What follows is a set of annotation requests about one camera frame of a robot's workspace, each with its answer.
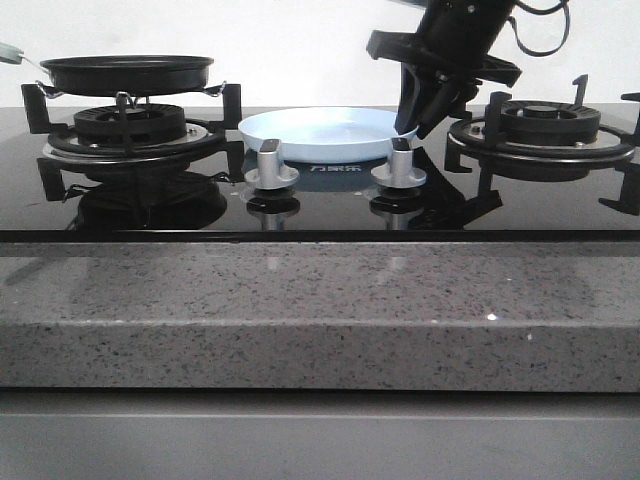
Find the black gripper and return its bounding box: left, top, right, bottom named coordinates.
left=366, top=0, right=521, bottom=139

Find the grey cabinet drawer front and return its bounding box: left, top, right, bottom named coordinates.
left=1, top=389, right=639, bottom=479

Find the left black pan support grate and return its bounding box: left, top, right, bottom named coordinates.
left=22, top=83, right=244, bottom=201

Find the gas burner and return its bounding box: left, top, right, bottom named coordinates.
left=448, top=100, right=639, bottom=165
left=48, top=104, right=221, bottom=158

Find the silver stove knob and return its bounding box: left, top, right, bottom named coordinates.
left=244, top=139, right=300, bottom=190
left=371, top=137, right=427, bottom=189

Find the wire pan reducer ring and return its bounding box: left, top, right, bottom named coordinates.
left=35, top=79, right=227, bottom=112

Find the right gas burner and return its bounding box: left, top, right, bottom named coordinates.
left=448, top=100, right=639, bottom=165

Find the left silver stove knob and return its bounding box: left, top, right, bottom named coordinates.
left=244, top=139, right=300, bottom=190

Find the left gas burner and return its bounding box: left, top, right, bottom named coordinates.
left=48, top=104, right=221, bottom=158

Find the right silver stove knob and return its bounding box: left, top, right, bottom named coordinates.
left=371, top=137, right=427, bottom=189

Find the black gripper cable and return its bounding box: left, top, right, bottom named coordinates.
left=508, top=0, right=572, bottom=57

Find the black glass cooktop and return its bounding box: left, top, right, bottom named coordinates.
left=1, top=108, right=639, bottom=243

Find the black frying pan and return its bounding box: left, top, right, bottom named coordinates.
left=21, top=55, right=214, bottom=98

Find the light blue plate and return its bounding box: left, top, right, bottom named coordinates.
left=238, top=107, right=399, bottom=164

